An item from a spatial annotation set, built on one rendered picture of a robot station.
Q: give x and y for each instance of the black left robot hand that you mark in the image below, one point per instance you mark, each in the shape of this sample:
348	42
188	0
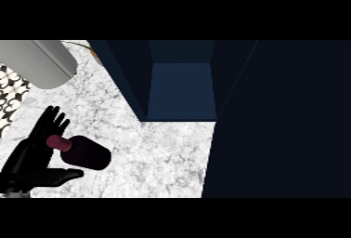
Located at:
28	155

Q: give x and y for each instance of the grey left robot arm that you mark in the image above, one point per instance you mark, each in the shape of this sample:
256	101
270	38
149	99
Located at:
13	195

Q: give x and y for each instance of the dark red wine bottle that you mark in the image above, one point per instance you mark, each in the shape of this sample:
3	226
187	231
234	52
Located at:
84	152

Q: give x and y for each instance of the dark blue open cabinet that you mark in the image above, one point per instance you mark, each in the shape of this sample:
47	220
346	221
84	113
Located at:
178	89

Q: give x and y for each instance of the pale grey cylinder appliance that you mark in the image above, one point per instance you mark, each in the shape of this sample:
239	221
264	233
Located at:
38	62

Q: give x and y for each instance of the small orange green object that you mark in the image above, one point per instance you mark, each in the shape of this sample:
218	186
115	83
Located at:
88	49

